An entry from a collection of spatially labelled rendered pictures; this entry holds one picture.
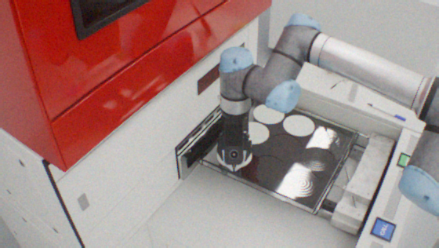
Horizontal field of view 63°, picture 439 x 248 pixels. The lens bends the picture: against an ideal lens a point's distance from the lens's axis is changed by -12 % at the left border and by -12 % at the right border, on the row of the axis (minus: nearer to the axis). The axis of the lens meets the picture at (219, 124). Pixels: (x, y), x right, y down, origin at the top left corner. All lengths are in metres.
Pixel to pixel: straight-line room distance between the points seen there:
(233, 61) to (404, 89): 0.37
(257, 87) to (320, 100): 0.50
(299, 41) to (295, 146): 0.44
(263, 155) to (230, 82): 0.34
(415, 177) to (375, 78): 0.21
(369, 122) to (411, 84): 0.52
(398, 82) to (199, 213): 0.64
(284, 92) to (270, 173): 0.35
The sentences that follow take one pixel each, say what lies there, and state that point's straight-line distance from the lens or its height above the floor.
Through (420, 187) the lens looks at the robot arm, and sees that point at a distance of 0.76.
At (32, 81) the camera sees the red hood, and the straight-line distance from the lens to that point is 0.62.
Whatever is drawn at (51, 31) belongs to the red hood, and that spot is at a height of 1.48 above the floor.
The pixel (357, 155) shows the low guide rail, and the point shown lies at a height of 0.84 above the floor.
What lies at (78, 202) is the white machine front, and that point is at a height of 1.09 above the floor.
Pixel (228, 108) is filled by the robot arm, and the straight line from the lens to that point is 0.96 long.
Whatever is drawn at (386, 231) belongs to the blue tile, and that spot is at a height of 0.96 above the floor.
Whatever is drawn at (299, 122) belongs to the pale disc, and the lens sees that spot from 1.30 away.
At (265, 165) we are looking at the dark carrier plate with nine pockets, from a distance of 1.15.
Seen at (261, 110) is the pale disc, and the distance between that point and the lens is 1.33.
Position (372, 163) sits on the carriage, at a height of 0.88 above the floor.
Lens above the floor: 1.73
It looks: 41 degrees down
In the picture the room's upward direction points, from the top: 1 degrees counter-clockwise
